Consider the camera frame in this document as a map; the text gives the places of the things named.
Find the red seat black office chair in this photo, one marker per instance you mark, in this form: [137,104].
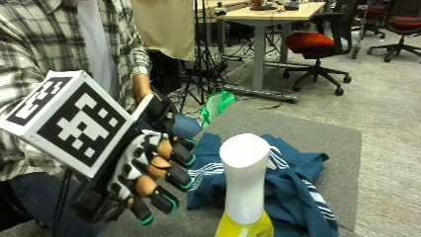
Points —
[309,41]
[403,23]
[371,11]

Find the yellow spray bottle white top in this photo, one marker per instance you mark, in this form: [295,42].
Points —
[243,171]

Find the black round object on desk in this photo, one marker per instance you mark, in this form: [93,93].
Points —
[263,6]

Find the small black device on desk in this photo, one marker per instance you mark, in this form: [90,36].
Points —
[291,6]

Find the green and white bag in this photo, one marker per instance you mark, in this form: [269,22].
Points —
[215,105]

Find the black tripod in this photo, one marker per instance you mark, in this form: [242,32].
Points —
[202,65]

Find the grey felt mat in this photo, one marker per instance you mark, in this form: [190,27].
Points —
[306,131]

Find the small dark grey desk object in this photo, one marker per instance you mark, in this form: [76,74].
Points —
[219,11]

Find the blue garment with white stripes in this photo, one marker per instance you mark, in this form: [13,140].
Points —
[289,184]

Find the white cube with black markers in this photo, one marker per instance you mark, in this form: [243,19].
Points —
[74,125]

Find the person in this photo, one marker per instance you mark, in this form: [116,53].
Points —
[164,26]
[38,33]

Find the wooden desk with grey legs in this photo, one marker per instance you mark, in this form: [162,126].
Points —
[214,4]
[271,13]

